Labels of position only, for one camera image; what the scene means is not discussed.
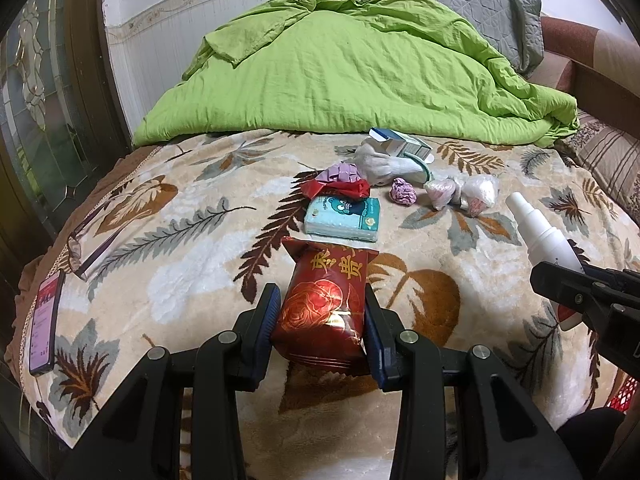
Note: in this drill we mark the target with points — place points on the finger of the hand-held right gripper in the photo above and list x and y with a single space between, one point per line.
565 287

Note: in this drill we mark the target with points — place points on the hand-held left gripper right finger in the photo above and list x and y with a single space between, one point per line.
377 340

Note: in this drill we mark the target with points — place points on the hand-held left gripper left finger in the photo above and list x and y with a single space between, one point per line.
270 330

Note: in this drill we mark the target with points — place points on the white spray bottle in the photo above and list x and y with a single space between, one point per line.
542 237

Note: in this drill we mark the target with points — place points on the red snack packet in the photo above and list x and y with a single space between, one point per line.
322 310

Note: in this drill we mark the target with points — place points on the red plastic basket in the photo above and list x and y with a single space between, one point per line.
627 395

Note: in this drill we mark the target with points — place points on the white sock with green trim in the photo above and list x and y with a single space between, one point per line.
385 165

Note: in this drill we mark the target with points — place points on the blue and white medicine box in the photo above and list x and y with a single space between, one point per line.
400 142

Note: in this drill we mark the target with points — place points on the leaf print blanket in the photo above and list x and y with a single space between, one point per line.
175 260

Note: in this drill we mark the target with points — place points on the blue tissue pack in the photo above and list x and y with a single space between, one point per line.
342 217

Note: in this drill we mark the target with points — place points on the clear plastic wrapped bundle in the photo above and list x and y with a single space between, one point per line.
480 192
442 192

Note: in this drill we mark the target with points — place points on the brown striped pillow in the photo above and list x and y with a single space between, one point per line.
610 150

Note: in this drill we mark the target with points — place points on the purple crumpled wrapper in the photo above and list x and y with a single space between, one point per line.
404 191

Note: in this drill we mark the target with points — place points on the red crumpled wrapper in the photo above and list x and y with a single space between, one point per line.
340 189

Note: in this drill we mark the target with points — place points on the person's dark trouser leg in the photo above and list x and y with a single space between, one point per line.
600 445

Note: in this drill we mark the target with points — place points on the purple folded wrapper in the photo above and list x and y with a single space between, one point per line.
342 172

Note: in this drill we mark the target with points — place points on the eyeglasses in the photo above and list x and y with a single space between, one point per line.
95 245

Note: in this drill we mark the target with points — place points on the smartphone with pink screen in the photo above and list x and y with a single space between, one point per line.
46 320

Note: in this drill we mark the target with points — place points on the brown and tan padded headboard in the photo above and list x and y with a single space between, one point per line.
565 40

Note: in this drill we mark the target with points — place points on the green quilt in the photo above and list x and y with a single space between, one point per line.
350 70

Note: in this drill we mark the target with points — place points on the grey quilted pillow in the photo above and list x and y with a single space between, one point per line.
475 0

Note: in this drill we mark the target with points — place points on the wooden door with glass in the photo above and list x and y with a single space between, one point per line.
45 110

